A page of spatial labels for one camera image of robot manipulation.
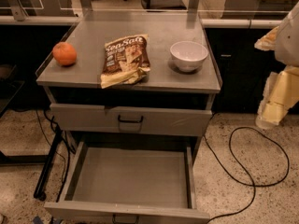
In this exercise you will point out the black middle drawer handle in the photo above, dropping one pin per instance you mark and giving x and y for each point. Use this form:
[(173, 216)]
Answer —
[(116, 219)]

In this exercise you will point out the black top drawer handle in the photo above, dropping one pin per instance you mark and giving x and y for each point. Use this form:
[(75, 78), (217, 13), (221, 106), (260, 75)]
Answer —
[(121, 120)]

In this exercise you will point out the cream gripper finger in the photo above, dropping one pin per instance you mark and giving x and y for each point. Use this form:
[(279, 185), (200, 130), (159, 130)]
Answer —
[(268, 41), (281, 92)]

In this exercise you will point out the white bowl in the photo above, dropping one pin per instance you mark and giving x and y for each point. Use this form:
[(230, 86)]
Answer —
[(188, 56)]

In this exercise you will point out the closed top drawer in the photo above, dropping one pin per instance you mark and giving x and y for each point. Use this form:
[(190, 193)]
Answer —
[(99, 118)]

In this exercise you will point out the black table leg base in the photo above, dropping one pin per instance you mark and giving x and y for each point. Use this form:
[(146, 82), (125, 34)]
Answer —
[(39, 193)]

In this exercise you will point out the open middle drawer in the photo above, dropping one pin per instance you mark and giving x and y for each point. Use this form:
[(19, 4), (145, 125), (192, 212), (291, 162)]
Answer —
[(155, 184)]

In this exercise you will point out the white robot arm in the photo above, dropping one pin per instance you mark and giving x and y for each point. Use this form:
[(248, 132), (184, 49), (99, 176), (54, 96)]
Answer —
[(287, 42)]

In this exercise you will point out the brown sea salt chip bag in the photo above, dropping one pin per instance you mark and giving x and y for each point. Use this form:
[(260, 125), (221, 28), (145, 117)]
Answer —
[(126, 61)]

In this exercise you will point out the grey drawer cabinet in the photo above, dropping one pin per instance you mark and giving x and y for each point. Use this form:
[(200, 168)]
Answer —
[(165, 86)]

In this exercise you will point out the orange fruit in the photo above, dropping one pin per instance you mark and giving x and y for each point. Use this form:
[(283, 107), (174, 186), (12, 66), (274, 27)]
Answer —
[(64, 53)]

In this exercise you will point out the black drawer handle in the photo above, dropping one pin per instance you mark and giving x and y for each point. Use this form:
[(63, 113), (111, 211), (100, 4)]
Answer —
[(116, 219), (121, 120)]

